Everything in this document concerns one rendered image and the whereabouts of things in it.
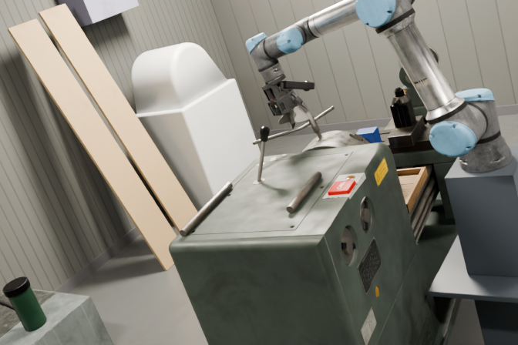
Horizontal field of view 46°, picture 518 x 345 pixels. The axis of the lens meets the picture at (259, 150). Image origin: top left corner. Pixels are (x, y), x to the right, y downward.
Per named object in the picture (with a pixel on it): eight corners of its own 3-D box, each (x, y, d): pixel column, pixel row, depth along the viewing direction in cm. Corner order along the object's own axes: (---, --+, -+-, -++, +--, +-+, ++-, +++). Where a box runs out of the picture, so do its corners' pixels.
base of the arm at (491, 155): (516, 149, 187) (511, 119, 184) (506, 172, 176) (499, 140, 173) (467, 152, 196) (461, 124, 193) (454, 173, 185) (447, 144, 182)
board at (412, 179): (409, 213, 220) (407, 203, 219) (320, 218, 239) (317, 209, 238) (428, 175, 244) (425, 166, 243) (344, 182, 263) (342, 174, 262)
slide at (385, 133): (442, 149, 248) (440, 139, 247) (345, 159, 271) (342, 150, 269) (451, 130, 263) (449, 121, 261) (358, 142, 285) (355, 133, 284)
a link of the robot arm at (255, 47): (256, 36, 196) (239, 45, 202) (271, 67, 198) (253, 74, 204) (270, 28, 201) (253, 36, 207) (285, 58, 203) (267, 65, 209)
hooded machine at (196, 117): (218, 182, 567) (165, 40, 524) (273, 180, 529) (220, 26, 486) (170, 222, 516) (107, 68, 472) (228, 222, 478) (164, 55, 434)
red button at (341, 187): (350, 196, 159) (348, 189, 158) (328, 198, 162) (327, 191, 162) (357, 185, 164) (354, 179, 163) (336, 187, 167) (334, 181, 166)
